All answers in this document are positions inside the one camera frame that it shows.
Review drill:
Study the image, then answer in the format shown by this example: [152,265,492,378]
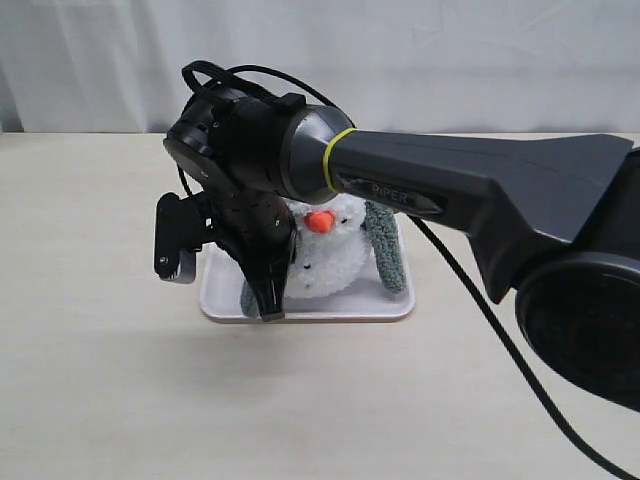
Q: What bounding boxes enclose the white rectangular plastic tray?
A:
[199,220,415,324]

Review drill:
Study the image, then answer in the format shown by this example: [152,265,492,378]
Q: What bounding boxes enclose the white plush snowman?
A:
[285,194,372,299]

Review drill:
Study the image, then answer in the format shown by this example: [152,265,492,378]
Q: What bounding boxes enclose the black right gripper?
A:
[199,188,295,321]

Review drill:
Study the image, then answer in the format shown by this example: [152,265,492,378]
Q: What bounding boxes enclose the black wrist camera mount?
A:
[154,192,216,284]

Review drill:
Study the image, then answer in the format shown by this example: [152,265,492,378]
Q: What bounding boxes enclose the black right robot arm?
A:
[156,78,639,410]

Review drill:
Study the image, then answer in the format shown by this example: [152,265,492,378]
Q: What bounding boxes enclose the green fleece scarf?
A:
[239,199,407,319]

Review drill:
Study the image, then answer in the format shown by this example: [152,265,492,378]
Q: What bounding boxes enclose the white background curtain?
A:
[1,1,639,133]

